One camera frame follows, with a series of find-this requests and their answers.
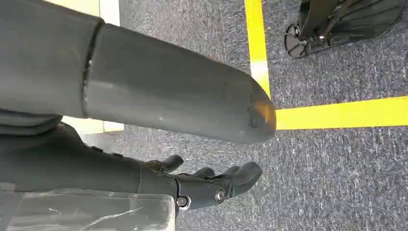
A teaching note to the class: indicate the yellow floor tape strip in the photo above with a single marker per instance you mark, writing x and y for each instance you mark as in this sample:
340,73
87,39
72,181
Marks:
256,38
344,113

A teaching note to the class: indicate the black robot foot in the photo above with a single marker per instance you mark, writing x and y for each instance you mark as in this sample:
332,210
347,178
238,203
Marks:
338,25

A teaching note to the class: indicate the ribbed grey right arm sleeve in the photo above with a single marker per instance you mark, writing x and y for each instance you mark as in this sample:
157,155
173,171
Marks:
25,122

